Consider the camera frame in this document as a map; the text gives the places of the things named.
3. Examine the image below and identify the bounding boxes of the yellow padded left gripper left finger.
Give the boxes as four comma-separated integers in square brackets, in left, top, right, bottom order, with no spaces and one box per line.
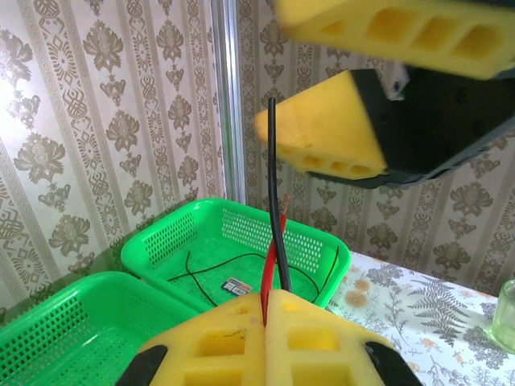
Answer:
[115,291,267,386]

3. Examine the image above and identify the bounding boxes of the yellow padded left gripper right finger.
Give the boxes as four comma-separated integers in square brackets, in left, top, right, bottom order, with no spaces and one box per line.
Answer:
[265,288,423,386]

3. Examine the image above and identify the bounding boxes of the black cable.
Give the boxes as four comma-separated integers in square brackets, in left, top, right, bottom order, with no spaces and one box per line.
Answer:
[167,245,341,306]
[267,96,293,293]

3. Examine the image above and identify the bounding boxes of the red cable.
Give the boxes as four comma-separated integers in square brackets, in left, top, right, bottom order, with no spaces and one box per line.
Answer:
[259,193,291,327]

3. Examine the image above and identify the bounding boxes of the blue and white sticker label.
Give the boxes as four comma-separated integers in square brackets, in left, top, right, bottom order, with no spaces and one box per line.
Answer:
[220,277,253,297]

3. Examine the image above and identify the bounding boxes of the floral tablecloth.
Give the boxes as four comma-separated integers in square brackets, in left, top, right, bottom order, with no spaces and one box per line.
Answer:
[323,251,515,386]

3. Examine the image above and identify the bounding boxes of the green plastic basket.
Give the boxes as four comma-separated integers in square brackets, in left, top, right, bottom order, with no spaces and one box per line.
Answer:
[120,196,352,314]
[0,271,202,386]

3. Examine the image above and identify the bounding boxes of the light green translucent cup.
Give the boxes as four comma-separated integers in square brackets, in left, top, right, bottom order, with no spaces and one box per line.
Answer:
[488,277,515,355]

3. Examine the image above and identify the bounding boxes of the aluminium frame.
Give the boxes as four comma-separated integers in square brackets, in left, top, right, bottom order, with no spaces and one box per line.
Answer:
[211,0,247,202]

